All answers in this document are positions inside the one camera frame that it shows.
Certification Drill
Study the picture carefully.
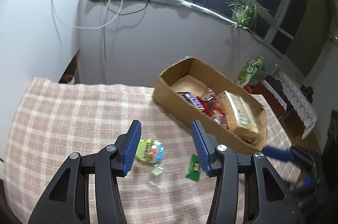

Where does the green egg-shaped snack pack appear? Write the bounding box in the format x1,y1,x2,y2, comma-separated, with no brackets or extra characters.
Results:
136,139,165,164

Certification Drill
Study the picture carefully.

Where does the green square candy packet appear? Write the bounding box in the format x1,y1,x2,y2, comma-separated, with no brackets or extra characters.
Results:
185,154,200,182

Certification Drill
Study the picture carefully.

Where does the red dates clear bag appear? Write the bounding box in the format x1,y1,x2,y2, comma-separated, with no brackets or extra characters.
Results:
198,88,229,129

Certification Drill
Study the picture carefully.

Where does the small pale green candy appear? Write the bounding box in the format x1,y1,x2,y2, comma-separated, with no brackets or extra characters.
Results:
149,164,164,188

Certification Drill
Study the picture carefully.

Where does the bread loaf package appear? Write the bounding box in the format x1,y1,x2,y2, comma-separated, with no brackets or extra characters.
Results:
219,91,262,144

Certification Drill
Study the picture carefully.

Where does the large Snickers bar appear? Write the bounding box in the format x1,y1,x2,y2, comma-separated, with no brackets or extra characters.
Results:
178,92,207,112

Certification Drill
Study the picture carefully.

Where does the brown cardboard box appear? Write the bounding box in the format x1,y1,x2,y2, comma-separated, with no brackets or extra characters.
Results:
152,57,267,155

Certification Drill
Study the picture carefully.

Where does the white lace cloth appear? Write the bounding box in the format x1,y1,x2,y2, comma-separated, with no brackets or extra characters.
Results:
274,69,318,140

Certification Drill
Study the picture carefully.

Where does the red box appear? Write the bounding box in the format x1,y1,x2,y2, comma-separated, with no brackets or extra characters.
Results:
244,80,287,119

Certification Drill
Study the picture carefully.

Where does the green drink carton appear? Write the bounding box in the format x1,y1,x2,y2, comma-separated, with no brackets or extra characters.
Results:
235,56,265,88

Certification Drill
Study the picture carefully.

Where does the pink plaid tablecloth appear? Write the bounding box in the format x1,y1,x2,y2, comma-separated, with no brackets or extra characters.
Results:
2,76,304,224

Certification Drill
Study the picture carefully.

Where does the potted spider plant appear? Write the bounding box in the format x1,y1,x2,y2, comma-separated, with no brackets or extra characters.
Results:
225,0,272,32

